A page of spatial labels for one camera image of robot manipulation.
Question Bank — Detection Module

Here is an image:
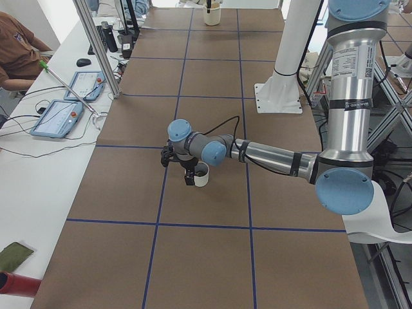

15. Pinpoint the blue teach pendant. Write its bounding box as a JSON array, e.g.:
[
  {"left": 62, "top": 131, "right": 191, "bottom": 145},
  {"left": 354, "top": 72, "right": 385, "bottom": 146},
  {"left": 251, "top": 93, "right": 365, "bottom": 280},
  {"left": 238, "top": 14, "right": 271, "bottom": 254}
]
[
  {"left": 69, "top": 71, "right": 106, "bottom": 102},
  {"left": 30, "top": 100, "right": 83, "bottom": 138}
]

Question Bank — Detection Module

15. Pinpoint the green cloth pouch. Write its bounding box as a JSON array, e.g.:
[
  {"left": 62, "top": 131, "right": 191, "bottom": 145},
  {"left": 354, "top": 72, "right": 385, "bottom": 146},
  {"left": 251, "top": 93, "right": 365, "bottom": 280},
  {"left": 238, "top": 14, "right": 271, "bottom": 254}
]
[{"left": 1, "top": 242, "right": 34, "bottom": 272}]

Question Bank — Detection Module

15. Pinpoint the black computer mouse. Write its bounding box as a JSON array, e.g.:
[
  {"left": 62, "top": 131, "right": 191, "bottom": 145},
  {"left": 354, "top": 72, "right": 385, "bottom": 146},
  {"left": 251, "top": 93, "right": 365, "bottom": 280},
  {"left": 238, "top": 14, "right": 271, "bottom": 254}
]
[{"left": 76, "top": 58, "right": 91, "bottom": 68}]

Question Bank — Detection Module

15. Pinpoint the red cylinder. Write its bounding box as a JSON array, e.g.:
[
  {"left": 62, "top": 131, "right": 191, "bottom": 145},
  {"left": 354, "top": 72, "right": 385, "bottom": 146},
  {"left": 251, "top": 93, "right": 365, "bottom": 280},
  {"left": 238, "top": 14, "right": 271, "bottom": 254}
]
[{"left": 1, "top": 272, "right": 42, "bottom": 297}]

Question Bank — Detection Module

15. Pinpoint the metal rod green tip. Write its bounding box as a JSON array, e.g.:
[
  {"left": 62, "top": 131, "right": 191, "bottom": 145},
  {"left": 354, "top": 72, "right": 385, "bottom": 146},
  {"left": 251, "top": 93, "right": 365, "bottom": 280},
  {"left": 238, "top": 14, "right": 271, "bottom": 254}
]
[{"left": 39, "top": 60, "right": 102, "bottom": 117}]

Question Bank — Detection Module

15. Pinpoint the black bottle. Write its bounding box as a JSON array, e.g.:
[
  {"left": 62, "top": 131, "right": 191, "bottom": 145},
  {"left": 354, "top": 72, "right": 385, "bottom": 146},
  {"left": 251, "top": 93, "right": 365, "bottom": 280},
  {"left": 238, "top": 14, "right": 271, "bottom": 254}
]
[{"left": 101, "top": 21, "right": 118, "bottom": 53}]

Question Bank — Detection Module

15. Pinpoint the white plastic chair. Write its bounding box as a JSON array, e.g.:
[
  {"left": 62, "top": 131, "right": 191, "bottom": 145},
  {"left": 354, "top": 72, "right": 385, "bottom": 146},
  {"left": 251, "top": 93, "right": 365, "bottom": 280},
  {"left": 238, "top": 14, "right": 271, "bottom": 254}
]
[{"left": 342, "top": 181, "right": 411, "bottom": 245}]

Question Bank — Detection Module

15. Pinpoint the white HOME mug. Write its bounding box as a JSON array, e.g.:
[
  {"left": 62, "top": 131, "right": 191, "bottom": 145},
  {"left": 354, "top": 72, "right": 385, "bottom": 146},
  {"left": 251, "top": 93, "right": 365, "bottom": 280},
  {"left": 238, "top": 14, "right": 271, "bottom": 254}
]
[{"left": 194, "top": 162, "right": 210, "bottom": 187}]

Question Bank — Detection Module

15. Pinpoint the near blue teach pendant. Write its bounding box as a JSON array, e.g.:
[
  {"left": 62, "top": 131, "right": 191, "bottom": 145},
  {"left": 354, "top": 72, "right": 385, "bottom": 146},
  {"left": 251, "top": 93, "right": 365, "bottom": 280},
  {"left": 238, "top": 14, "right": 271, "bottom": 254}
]
[{"left": 30, "top": 100, "right": 83, "bottom": 138}]

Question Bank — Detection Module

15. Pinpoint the aluminium frame post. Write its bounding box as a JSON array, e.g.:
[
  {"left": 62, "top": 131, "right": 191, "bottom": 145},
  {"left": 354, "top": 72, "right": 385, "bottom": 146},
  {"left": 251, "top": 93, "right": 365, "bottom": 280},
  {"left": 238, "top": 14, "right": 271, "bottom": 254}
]
[{"left": 73, "top": 0, "right": 120, "bottom": 98}]

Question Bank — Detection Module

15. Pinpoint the seated person brown shirt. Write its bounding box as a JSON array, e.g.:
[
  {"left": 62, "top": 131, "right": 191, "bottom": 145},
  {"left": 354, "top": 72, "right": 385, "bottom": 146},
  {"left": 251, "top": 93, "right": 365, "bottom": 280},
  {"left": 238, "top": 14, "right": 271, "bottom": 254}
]
[{"left": 1, "top": 12, "right": 52, "bottom": 91}]

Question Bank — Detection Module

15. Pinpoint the far blue teach pendant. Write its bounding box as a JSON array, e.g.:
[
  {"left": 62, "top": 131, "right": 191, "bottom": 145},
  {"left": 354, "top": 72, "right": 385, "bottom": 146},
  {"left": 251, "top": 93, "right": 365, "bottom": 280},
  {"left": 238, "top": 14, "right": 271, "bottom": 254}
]
[{"left": 69, "top": 71, "right": 106, "bottom": 102}]

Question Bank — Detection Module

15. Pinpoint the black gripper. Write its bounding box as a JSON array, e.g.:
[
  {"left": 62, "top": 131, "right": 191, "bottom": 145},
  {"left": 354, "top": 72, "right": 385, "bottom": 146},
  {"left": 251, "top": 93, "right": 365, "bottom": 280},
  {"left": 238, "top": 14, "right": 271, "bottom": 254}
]
[{"left": 174, "top": 153, "right": 198, "bottom": 185}]

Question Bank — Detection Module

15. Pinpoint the cream waste bin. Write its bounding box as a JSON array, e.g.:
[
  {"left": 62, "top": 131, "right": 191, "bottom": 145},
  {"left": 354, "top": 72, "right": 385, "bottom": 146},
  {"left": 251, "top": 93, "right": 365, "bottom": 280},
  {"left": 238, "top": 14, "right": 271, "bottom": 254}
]
[{"left": 203, "top": 1, "right": 221, "bottom": 26}]

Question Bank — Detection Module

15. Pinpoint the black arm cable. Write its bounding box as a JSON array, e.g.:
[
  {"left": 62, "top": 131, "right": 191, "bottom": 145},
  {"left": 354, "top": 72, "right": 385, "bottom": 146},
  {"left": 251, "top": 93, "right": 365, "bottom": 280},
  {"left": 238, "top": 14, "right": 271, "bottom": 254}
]
[{"left": 203, "top": 115, "right": 300, "bottom": 176}]

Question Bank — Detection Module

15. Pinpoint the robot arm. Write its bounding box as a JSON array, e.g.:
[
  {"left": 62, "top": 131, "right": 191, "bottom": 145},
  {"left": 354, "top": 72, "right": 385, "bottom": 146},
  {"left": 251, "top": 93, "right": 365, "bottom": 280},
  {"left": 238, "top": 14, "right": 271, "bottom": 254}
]
[{"left": 161, "top": 1, "right": 391, "bottom": 215}]

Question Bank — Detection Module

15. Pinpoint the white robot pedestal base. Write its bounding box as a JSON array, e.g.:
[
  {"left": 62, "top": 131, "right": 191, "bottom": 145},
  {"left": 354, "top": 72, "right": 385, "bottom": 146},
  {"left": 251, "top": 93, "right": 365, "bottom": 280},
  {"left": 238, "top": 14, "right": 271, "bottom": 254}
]
[{"left": 254, "top": 0, "right": 323, "bottom": 114}]

